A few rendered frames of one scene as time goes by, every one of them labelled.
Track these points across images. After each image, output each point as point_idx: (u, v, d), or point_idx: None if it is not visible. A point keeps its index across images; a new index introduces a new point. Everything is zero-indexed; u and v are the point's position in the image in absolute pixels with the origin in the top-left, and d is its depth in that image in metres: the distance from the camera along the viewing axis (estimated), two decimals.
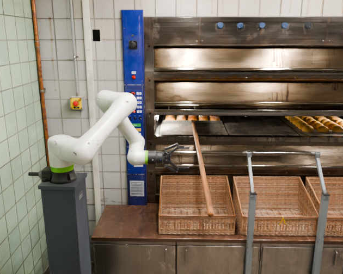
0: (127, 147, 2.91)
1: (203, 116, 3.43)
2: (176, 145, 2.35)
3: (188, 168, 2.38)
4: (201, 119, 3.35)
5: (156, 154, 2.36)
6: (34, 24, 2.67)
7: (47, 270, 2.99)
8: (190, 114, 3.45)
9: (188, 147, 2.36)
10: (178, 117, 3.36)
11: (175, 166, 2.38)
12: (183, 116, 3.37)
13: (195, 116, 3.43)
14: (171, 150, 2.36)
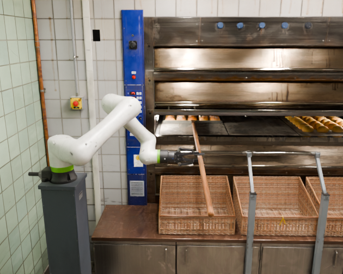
0: (127, 147, 2.91)
1: (203, 116, 3.43)
2: (191, 151, 2.36)
3: (203, 160, 2.37)
4: (201, 119, 3.35)
5: (168, 153, 2.36)
6: (34, 24, 2.67)
7: (47, 270, 2.99)
8: (190, 114, 3.45)
9: (203, 153, 2.37)
10: (178, 117, 3.36)
11: (189, 160, 2.37)
12: (183, 116, 3.37)
13: (195, 116, 3.43)
14: (185, 153, 2.37)
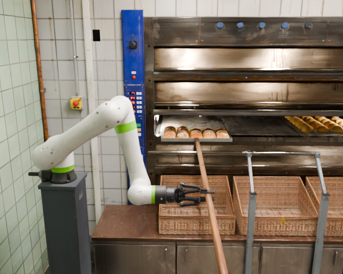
0: None
1: (209, 132, 2.85)
2: (197, 188, 1.78)
3: (213, 200, 1.79)
4: (207, 136, 2.77)
5: (166, 190, 1.78)
6: (34, 24, 2.67)
7: (47, 270, 2.99)
8: (193, 130, 2.87)
9: (213, 191, 1.79)
10: (179, 134, 2.78)
11: (194, 199, 1.79)
12: (184, 133, 2.79)
13: (198, 132, 2.85)
14: (189, 190, 1.79)
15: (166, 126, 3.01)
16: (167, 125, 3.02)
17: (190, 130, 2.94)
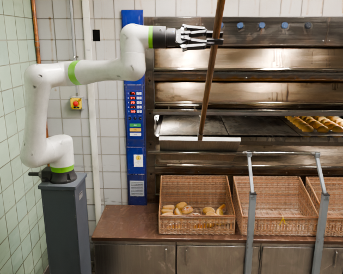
0: (127, 147, 2.91)
1: None
2: (203, 30, 1.53)
3: (222, 39, 1.49)
4: None
5: (166, 30, 1.52)
6: (34, 24, 2.67)
7: (47, 270, 2.99)
8: (193, 213, 2.77)
9: (221, 33, 1.53)
10: None
11: (198, 39, 1.50)
12: None
13: None
14: (193, 32, 1.52)
15: (170, 225, 2.61)
16: (171, 223, 2.62)
17: (194, 225, 2.61)
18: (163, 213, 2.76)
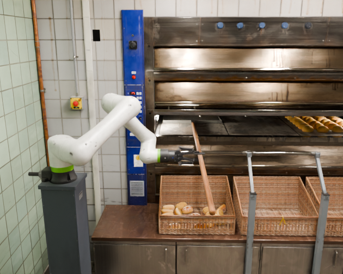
0: (127, 147, 2.91)
1: None
2: (192, 150, 2.36)
3: (204, 160, 2.37)
4: None
5: (168, 152, 2.36)
6: (34, 24, 2.67)
7: (47, 270, 2.99)
8: (193, 213, 2.77)
9: (203, 153, 2.37)
10: None
11: (189, 159, 2.37)
12: None
13: None
14: (185, 152, 2.37)
15: (170, 225, 2.61)
16: (171, 223, 2.62)
17: (194, 225, 2.61)
18: (163, 213, 2.76)
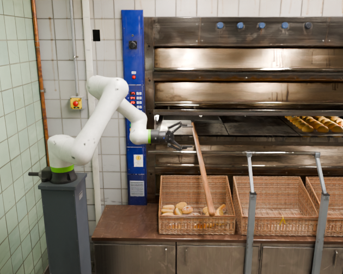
0: (127, 147, 2.91)
1: None
2: (179, 123, 2.30)
3: (192, 147, 2.34)
4: None
5: (159, 132, 2.32)
6: (34, 24, 2.67)
7: (47, 270, 2.99)
8: (193, 213, 2.77)
9: (191, 125, 2.31)
10: None
11: (178, 145, 2.34)
12: None
13: None
14: (175, 129, 2.32)
15: (170, 225, 2.61)
16: (171, 223, 2.62)
17: (194, 225, 2.61)
18: (163, 213, 2.76)
